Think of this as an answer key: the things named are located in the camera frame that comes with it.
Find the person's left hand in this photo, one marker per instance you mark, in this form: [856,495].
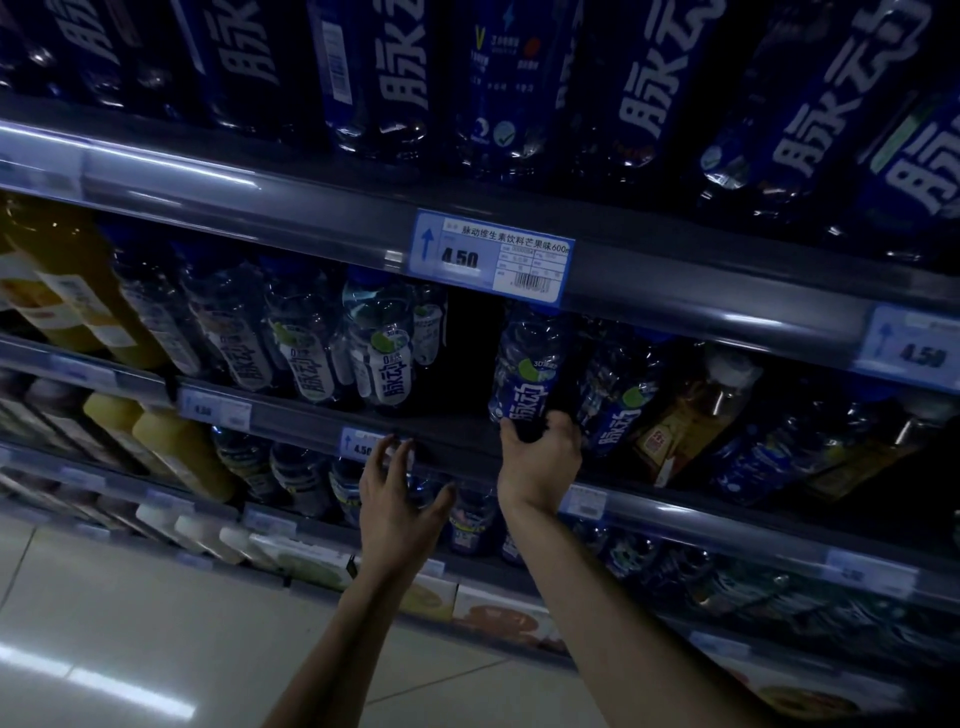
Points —
[394,525]

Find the person's right hand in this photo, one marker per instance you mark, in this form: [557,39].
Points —
[536,472]

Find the row of small blue bottles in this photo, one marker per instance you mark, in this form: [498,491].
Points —
[300,469]

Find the row of dark green bottles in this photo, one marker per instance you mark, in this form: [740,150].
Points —
[712,592]

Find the dark grey store shelf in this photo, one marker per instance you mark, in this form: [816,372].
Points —
[300,217]

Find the row of pale labelled bottles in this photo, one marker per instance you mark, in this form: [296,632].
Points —
[52,412]

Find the group of yellow labelled bottles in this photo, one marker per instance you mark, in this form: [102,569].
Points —
[82,255]

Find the row of dark blue bottles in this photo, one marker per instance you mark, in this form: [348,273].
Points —
[390,67]

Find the person's right forearm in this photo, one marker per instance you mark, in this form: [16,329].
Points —
[622,637]

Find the person's left forearm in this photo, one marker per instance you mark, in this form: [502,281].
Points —
[337,660]

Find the row of white fruit-print cartons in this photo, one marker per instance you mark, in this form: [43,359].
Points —
[495,619]

